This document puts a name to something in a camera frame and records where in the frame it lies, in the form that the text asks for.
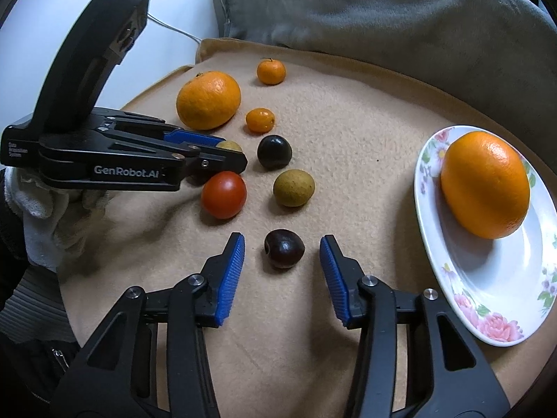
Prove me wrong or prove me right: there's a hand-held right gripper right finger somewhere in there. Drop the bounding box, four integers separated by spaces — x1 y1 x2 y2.
319 234 511 418

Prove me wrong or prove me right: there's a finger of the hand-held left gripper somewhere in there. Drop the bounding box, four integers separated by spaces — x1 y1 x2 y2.
91 108 227 149
103 132 249 178

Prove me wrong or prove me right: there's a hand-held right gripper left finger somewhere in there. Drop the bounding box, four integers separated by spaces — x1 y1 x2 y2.
51 232 246 418

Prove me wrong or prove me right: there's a red tomato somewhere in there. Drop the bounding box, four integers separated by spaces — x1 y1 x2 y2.
201 171 248 219

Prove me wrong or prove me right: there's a large rough mandarin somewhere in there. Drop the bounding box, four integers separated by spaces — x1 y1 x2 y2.
176 72 242 131

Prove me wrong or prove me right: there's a dark purple plum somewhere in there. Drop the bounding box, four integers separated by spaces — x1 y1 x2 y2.
264 229 305 269
257 135 293 170

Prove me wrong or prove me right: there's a white floral plate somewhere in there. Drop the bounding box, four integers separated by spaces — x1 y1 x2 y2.
413 125 557 348

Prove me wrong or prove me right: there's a person's left forearm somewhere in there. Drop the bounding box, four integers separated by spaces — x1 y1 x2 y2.
0 170 83 405

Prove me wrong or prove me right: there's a person's left hand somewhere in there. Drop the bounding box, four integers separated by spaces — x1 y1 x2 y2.
4 168 115 271

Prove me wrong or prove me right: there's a tiny round kumquat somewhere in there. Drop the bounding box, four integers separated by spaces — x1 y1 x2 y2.
246 108 276 135

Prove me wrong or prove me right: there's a small mandarin with stem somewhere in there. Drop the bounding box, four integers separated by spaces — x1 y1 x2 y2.
257 57 287 85

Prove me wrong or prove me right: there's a large smooth orange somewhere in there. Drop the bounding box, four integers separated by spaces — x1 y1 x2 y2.
440 131 532 240

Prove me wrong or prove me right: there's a grey blanket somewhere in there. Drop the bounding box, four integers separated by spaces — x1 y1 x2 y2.
213 0 557 140

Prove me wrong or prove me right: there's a white cable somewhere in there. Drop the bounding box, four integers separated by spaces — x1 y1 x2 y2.
107 0 205 46

